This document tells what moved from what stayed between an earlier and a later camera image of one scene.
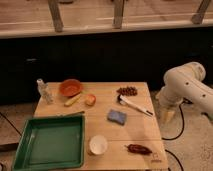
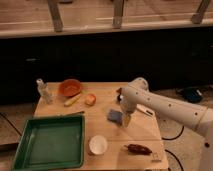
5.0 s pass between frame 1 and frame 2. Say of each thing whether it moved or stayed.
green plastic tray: stayed
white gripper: moved
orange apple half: stayed
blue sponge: stayed
